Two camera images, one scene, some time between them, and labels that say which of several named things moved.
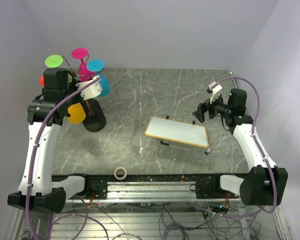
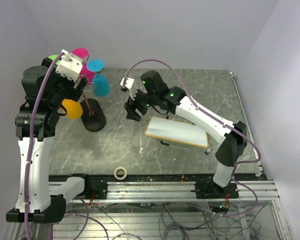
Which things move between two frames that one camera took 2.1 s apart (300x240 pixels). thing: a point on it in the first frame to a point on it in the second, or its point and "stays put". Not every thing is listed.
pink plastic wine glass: [84, 74] stays put
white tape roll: [118, 178] stays put
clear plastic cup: [127, 121] stays put
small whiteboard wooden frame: [178, 130] stays put
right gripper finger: [203, 107] to [129, 106]
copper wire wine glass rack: [94, 120] stays put
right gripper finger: [200, 113] to [134, 114]
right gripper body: [217, 107] to [142, 101]
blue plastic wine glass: [97, 65] stays put
